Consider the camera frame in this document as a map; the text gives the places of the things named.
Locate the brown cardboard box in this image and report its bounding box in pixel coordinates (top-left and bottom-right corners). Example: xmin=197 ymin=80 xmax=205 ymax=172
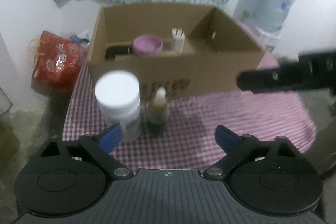
xmin=87 ymin=2 xmax=265 ymax=100

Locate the white water dispenser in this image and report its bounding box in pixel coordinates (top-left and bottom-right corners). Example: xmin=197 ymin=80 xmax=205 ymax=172
xmin=252 ymin=27 xmax=281 ymax=52

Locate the white power adapter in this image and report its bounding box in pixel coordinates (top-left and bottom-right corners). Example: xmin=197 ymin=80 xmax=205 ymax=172
xmin=171 ymin=28 xmax=186 ymax=54

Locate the purple plastic cup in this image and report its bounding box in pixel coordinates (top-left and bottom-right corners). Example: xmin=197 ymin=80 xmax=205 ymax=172
xmin=132 ymin=34 xmax=163 ymax=56

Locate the white lidded jar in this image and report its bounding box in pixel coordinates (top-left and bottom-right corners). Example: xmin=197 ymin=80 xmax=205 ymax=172
xmin=94 ymin=71 xmax=141 ymax=143

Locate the purple checkered tablecloth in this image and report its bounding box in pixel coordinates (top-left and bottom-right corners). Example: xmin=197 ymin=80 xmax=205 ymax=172
xmin=63 ymin=67 xmax=316 ymax=170

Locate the amber dropper bottle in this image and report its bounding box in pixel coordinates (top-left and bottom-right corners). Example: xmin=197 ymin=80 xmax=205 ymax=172
xmin=146 ymin=87 xmax=170 ymax=136

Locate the black angled tube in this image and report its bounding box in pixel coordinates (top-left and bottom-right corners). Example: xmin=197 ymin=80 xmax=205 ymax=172
xmin=105 ymin=45 xmax=133 ymax=60

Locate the red gift bag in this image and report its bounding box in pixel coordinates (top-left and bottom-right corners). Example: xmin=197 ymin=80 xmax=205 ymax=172
xmin=32 ymin=31 xmax=87 ymax=92

